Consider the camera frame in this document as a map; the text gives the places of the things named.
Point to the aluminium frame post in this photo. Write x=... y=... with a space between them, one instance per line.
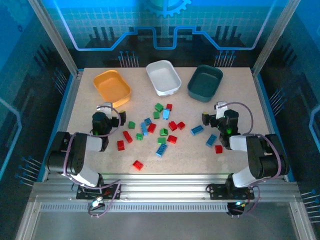
x=275 y=37
x=55 y=37

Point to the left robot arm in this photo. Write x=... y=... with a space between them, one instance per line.
x=75 y=155

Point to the light blue lego brick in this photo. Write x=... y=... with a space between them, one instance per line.
x=166 y=114

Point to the small blue lego brick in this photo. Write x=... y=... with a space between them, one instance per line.
x=147 y=121

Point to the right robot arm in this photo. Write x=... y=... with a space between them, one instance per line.
x=265 y=162

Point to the white plastic container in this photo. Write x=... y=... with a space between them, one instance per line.
x=163 y=77

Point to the aluminium mounting rail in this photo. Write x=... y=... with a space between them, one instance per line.
x=162 y=187

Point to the long red lego brick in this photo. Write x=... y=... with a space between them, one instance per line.
x=127 y=136

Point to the aluminium side rail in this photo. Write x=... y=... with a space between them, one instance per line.
x=70 y=100
x=262 y=100

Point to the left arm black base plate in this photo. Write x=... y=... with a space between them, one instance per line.
x=110 y=190

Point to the dark teal plastic container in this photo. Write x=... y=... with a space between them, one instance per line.
x=203 y=83

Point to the green lego brick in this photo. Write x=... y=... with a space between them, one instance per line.
x=156 y=115
x=163 y=131
x=139 y=136
x=158 y=107
x=161 y=140
x=131 y=124

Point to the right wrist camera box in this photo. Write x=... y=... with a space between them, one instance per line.
x=221 y=112

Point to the orange plastic container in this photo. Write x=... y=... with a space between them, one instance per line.
x=112 y=87

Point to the grey metal base panel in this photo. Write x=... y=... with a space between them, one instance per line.
x=162 y=227

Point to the lit connector plug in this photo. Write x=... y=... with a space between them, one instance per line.
x=237 y=203
x=97 y=202

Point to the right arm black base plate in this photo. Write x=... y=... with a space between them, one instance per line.
x=217 y=192

